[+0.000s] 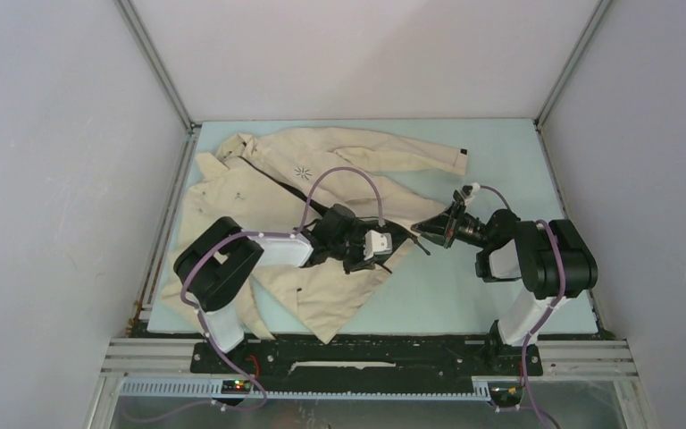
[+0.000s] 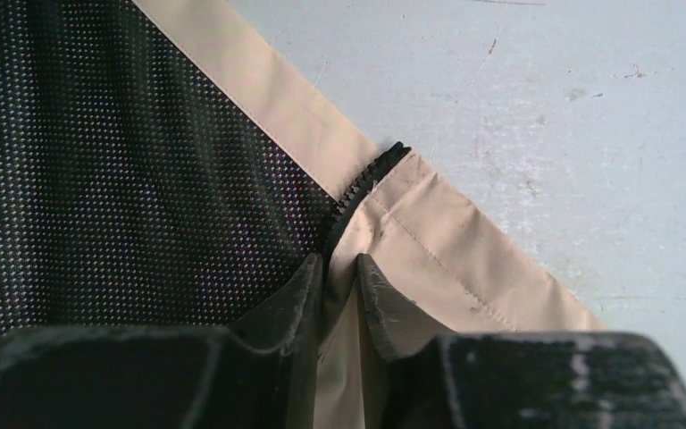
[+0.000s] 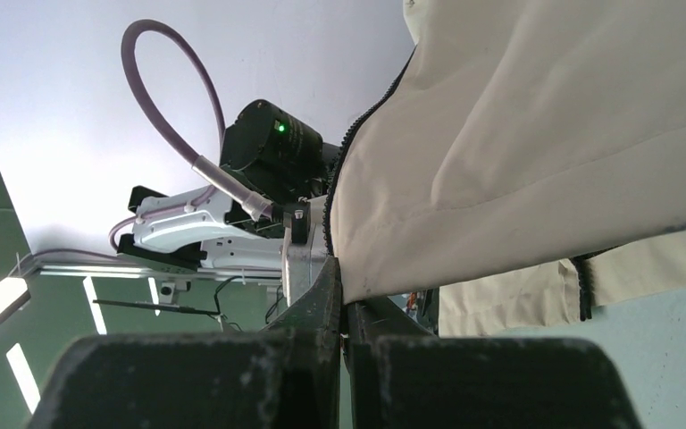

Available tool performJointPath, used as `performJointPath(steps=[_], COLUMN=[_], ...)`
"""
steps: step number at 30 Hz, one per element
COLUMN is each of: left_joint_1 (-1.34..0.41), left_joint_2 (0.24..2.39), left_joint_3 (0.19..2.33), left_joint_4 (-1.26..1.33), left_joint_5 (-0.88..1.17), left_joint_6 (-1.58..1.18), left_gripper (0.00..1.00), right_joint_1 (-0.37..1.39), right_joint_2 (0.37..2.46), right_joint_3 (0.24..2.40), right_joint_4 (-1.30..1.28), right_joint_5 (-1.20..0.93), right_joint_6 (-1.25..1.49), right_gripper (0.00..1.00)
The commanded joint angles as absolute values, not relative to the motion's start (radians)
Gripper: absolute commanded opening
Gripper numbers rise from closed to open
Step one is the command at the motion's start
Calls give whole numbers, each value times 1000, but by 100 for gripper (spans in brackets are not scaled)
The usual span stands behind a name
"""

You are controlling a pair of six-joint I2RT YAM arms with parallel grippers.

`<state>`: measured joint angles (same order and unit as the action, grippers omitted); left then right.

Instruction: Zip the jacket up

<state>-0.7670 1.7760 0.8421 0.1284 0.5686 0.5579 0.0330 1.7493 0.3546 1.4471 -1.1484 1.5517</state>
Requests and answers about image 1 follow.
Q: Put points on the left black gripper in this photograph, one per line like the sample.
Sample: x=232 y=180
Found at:
x=359 y=264

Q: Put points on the left controller board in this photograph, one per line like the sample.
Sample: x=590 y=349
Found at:
x=236 y=387

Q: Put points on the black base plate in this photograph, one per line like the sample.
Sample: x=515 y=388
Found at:
x=370 y=364

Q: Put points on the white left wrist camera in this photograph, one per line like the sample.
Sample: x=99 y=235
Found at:
x=377 y=244

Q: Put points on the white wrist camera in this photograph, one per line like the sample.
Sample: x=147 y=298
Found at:
x=466 y=194
x=377 y=244

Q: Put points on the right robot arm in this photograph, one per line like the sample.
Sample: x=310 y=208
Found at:
x=550 y=259

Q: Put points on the light blue table mat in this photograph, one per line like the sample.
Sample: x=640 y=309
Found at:
x=437 y=294

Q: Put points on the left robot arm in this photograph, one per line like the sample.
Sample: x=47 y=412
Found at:
x=323 y=272

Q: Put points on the aluminium frame rail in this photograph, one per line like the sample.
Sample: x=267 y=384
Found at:
x=160 y=366

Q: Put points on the controller board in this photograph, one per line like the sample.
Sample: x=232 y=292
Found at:
x=236 y=387
x=505 y=396

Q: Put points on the right controller board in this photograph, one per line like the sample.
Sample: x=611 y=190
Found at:
x=505 y=396

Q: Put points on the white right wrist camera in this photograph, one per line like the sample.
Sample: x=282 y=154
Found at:
x=466 y=194

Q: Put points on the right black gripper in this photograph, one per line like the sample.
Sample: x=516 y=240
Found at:
x=447 y=222

